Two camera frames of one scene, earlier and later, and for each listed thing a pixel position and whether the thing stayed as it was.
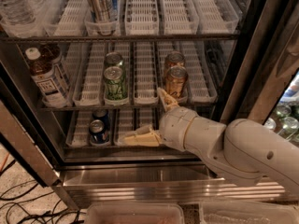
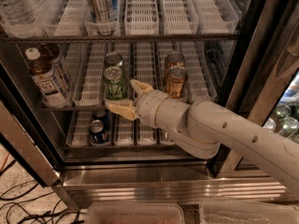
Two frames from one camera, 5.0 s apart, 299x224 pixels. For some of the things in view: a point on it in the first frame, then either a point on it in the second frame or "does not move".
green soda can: (115, 86) does not move
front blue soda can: (98, 134) does not move
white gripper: (173, 126) to (148, 105)
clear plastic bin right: (245, 212) does not move
